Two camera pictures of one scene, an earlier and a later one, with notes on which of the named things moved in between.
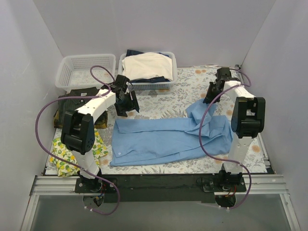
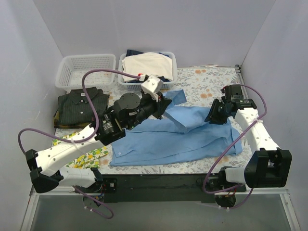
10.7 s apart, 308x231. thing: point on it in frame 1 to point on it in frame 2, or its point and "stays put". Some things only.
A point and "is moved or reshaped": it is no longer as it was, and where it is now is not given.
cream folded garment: x=146 y=64 stays put
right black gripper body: x=212 y=91 to x=215 y=111
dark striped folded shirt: x=73 y=104 stays put
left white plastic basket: x=75 y=72 stays put
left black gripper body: x=130 y=103 to x=158 y=106
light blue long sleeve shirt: x=136 y=141 is moved or reshaped
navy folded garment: x=154 y=79 stays put
